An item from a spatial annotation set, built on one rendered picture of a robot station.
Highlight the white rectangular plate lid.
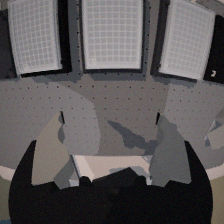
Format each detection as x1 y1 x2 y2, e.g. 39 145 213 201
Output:
161 0 215 80
82 0 143 69

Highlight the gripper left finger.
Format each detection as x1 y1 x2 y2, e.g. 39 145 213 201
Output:
8 111 74 224

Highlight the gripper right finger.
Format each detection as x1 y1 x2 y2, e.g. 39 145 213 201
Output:
149 112 213 224

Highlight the white operator button panel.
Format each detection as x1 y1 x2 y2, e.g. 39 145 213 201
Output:
203 117 224 150

